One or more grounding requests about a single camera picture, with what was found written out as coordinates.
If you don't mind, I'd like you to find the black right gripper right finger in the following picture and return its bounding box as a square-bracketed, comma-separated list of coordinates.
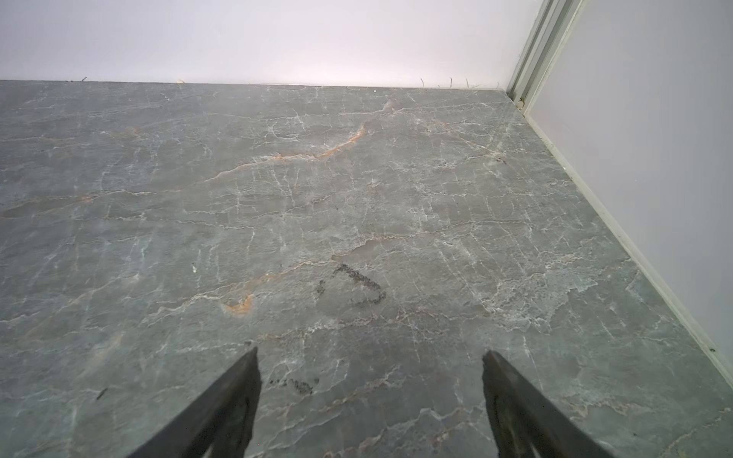
[482, 350, 611, 458]

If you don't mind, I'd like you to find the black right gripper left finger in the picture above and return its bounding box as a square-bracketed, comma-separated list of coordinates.
[131, 347, 262, 457]

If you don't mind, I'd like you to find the aluminium frame post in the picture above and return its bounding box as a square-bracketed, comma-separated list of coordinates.
[506, 0, 585, 114]

